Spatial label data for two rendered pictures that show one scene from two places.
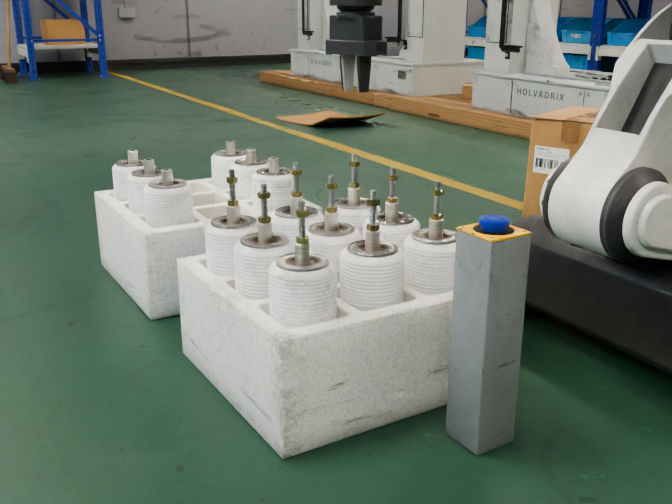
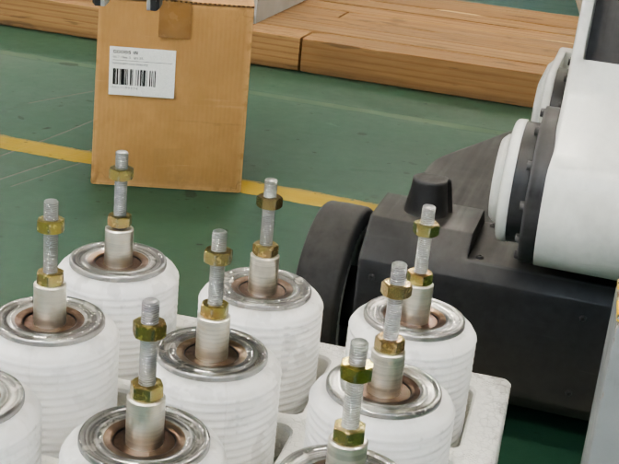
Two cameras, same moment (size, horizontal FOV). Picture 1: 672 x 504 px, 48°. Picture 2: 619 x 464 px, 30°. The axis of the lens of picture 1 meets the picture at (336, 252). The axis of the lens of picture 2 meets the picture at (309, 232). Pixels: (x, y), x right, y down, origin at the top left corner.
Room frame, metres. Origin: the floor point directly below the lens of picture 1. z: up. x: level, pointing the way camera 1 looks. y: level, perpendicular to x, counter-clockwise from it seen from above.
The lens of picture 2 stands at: (0.64, 0.47, 0.61)
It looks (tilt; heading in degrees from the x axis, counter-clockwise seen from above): 21 degrees down; 314
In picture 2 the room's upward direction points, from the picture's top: 6 degrees clockwise
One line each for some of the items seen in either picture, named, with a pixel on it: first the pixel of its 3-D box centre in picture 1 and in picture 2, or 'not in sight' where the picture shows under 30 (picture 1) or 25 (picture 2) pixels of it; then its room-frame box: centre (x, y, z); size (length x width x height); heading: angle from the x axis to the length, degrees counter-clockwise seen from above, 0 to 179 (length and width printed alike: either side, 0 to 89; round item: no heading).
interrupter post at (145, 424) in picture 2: (264, 232); (145, 421); (1.10, 0.11, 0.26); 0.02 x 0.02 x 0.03
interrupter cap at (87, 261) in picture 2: (353, 203); (118, 261); (1.32, -0.03, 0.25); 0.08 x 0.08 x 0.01
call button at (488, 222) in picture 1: (493, 225); not in sight; (0.95, -0.21, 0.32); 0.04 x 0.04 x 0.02
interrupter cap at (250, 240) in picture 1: (265, 240); (144, 440); (1.10, 0.11, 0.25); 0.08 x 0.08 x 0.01
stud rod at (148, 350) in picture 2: (264, 208); (147, 361); (1.10, 0.11, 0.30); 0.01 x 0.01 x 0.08
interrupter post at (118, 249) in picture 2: (354, 196); (118, 247); (1.32, -0.03, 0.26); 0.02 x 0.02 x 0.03
